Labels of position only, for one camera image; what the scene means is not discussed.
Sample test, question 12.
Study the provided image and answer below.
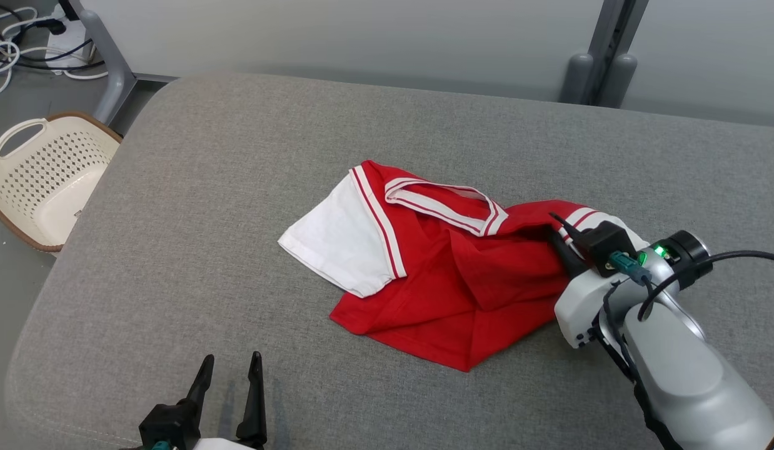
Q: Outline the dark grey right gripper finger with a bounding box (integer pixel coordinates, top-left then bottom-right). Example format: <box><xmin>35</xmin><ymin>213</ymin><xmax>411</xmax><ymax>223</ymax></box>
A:
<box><xmin>549</xmin><ymin>212</ymin><xmax>582</xmax><ymax>242</ymax></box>
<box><xmin>545</xmin><ymin>226</ymin><xmax>589</xmax><ymax>280</ymax></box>

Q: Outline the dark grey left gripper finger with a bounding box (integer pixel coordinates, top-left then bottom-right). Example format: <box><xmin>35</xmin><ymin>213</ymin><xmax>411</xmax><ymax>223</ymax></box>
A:
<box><xmin>187</xmin><ymin>354</ymin><xmax>214</xmax><ymax>407</ymax></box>
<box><xmin>237</xmin><ymin>351</ymin><xmax>267</xmax><ymax>448</ymax></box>

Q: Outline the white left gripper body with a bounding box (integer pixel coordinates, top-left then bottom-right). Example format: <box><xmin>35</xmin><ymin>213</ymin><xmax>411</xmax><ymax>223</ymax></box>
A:
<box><xmin>193</xmin><ymin>437</ymin><xmax>260</xmax><ymax>450</ymax></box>

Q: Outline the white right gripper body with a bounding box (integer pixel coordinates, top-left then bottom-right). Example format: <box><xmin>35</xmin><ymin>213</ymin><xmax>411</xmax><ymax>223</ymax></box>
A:
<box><xmin>554</xmin><ymin>269</ymin><xmax>639</xmax><ymax>349</ymax></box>

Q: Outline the red white-sleeved T-shirt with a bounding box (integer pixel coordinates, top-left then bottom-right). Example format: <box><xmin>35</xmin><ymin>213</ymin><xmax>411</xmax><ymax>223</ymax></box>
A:
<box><xmin>278</xmin><ymin>161</ymin><xmax>650</xmax><ymax>373</ymax></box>

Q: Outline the cream plastic laundry basket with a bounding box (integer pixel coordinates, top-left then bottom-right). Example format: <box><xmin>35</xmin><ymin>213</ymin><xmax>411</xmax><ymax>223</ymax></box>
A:
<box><xmin>0</xmin><ymin>111</ymin><xmax>124</xmax><ymax>253</ymax></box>

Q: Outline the grey metal table leg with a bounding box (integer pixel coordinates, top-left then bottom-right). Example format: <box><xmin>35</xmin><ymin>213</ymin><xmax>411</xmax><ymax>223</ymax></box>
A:
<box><xmin>68</xmin><ymin>0</ymin><xmax>176</xmax><ymax>126</ymax></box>

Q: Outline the white power strip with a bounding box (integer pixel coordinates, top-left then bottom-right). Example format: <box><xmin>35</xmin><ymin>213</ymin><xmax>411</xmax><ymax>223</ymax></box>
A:
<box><xmin>45</xmin><ymin>17</ymin><xmax>91</xmax><ymax>69</ymax></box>

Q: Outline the teal right camera connector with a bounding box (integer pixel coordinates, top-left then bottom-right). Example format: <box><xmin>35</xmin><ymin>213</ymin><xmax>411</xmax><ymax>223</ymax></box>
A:
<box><xmin>609</xmin><ymin>250</ymin><xmax>654</xmax><ymax>287</ymax></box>

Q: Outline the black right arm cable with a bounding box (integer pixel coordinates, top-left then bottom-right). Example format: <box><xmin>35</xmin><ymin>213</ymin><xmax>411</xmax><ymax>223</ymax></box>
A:
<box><xmin>637</xmin><ymin>250</ymin><xmax>774</xmax><ymax>323</ymax></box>

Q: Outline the grey metal partition post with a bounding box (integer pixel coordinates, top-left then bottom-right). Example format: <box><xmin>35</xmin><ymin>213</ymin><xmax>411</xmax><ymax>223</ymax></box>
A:
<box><xmin>560</xmin><ymin>0</ymin><xmax>650</xmax><ymax>109</ymax></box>

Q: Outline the white floor cable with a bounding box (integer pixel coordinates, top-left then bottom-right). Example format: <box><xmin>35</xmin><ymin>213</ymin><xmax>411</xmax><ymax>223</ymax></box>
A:
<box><xmin>0</xmin><ymin>6</ymin><xmax>39</xmax><ymax>98</ymax></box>

